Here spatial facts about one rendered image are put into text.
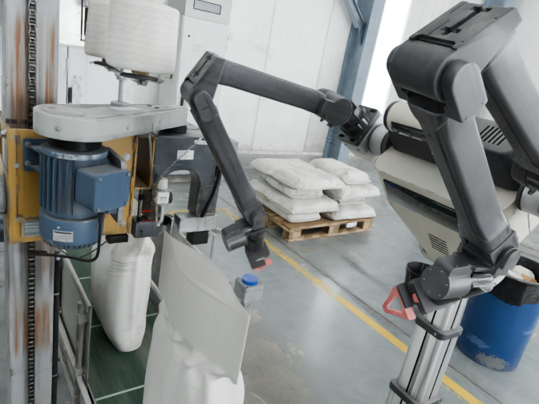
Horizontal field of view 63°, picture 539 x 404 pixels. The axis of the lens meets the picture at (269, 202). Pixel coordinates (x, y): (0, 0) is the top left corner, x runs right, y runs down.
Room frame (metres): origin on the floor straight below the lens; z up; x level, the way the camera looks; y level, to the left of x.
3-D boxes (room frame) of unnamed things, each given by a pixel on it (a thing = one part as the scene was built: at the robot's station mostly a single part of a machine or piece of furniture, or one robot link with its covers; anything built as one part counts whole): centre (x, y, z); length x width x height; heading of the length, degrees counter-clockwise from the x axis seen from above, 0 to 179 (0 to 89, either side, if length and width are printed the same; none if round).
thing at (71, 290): (1.65, 0.85, 0.54); 1.05 x 0.02 x 0.41; 38
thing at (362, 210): (4.55, -0.81, 0.20); 0.67 x 0.43 x 0.15; 128
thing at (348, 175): (4.73, -0.69, 0.56); 0.67 x 0.43 x 0.15; 38
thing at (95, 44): (1.32, 0.53, 1.61); 0.15 x 0.14 x 0.17; 38
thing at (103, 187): (0.97, 0.39, 1.25); 0.10 x 0.08 x 0.12; 153
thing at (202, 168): (1.46, 0.36, 1.21); 0.30 x 0.25 x 0.30; 38
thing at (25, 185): (1.22, 0.61, 1.18); 0.34 x 0.25 x 0.31; 128
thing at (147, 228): (1.28, 0.38, 1.04); 0.08 x 0.06 x 0.05; 128
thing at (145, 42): (1.11, 0.37, 1.61); 0.17 x 0.17 x 0.17
